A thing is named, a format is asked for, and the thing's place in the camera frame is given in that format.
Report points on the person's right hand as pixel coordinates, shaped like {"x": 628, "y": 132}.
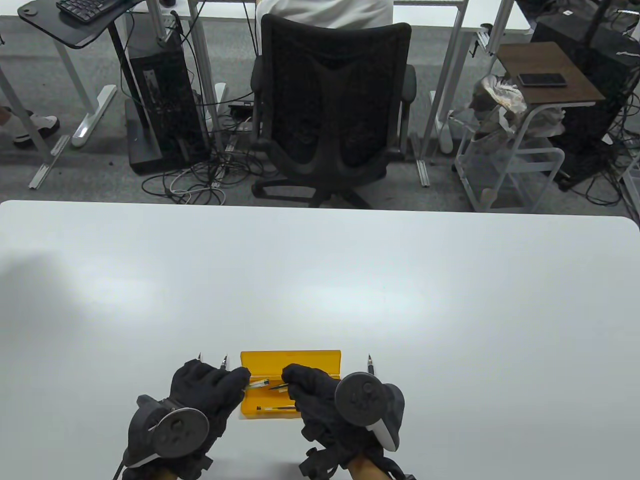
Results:
{"x": 312, "y": 395}

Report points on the person's left hand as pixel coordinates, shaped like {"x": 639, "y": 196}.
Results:
{"x": 210, "y": 387}

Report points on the yellow pen case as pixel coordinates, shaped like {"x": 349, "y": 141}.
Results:
{"x": 300, "y": 360}

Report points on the person's left forearm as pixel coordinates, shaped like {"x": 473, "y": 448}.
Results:
{"x": 162, "y": 475}

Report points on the person's right forearm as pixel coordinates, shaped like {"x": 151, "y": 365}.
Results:
{"x": 364, "y": 470}

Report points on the grey left hand controller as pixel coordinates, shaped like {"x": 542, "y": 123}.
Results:
{"x": 175, "y": 430}

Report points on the white rolling cart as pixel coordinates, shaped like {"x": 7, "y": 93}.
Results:
{"x": 467, "y": 185}

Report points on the small black power box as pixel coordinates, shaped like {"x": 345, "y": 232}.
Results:
{"x": 240, "y": 106}

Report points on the black computer tower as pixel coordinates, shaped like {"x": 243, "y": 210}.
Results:
{"x": 170, "y": 100}

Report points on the black mesh office chair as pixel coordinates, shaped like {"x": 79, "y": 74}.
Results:
{"x": 330, "y": 100}

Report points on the white desk with T-foot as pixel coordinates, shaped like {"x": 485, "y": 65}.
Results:
{"x": 95, "y": 112}

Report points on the crumpled plastic bag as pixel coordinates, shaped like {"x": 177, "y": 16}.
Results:
{"x": 500, "y": 95}

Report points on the black smartphone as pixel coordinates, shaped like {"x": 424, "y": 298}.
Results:
{"x": 542, "y": 80}

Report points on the black standing desk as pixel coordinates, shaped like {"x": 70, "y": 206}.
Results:
{"x": 50, "y": 25}

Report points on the black keyboard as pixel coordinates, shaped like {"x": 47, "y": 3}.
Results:
{"x": 85, "y": 9}

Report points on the brown top side table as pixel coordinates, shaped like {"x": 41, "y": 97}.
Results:
{"x": 550, "y": 60}

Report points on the black equipment case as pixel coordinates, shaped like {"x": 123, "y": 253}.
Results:
{"x": 600, "y": 75}

